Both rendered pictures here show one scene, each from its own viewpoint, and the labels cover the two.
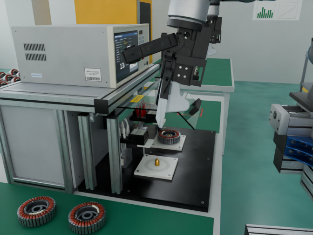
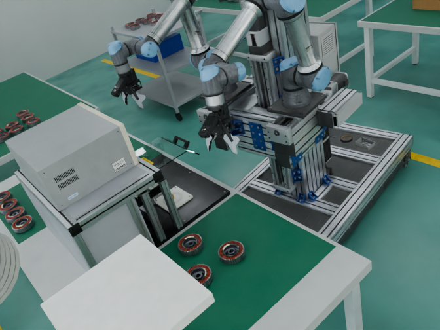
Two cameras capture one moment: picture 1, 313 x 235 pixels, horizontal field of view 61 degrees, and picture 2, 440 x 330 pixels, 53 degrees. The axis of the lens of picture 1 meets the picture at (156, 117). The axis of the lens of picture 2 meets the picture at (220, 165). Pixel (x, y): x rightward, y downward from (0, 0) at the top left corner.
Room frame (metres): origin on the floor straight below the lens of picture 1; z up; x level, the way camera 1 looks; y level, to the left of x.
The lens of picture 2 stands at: (-0.52, 1.11, 2.10)
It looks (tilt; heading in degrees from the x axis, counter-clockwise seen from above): 33 degrees down; 314
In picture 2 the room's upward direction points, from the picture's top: 15 degrees counter-clockwise
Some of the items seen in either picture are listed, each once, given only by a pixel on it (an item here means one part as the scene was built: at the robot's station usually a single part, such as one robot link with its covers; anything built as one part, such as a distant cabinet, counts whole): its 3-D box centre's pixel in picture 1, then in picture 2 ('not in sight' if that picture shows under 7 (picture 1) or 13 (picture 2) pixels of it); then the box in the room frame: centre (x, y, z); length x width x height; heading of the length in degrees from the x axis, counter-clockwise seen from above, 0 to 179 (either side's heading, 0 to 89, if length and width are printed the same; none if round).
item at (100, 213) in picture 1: (87, 217); (190, 244); (0.66, 0.21, 0.77); 0.11 x 0.11 x 0.04
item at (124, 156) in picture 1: (123, 157); (148, 211); (0.98, 0.14, 0.80); 0.08 x 0.05 x 0.06; 166
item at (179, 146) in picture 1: (168, 141); not in sight; (1.18, -0.06, 0.78); 0.15 x 0.15 x 0.01; 76
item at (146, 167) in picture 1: (157, 166); (173, 199); (0.95, 0.00, 0.78); 0.15 x 0.15 x 0.01; 76
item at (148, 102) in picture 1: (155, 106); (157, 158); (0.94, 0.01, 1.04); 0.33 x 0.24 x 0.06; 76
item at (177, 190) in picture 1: (160, 155); (158, 194); (1.07, -0.02, 0.76); 0.64 x 0.47 x 0.02; 166
